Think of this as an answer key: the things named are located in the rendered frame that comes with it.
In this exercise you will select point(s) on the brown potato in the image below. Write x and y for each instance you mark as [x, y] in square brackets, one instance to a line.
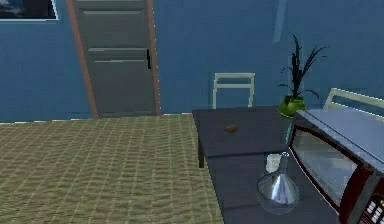
[230, 128]

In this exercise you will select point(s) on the white chair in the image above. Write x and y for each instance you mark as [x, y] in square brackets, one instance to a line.
[353, 99]
[233, 85]

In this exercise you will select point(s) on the dark grey table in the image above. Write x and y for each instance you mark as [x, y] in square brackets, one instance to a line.
[243, 136]
[246, 190]

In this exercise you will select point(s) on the grey room door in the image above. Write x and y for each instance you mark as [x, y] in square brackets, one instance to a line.
[116, 60]

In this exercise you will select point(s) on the white cup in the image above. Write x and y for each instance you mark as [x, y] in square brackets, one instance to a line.
[273, 161]

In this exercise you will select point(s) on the dark plant in green pot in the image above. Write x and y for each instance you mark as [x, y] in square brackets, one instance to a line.
[293, 100]

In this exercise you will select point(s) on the red and silver microwave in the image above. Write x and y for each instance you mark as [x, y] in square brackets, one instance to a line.
[336, 156]

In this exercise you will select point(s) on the dark framed wall picture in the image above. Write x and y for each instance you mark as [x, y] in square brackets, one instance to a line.
[26, 8]

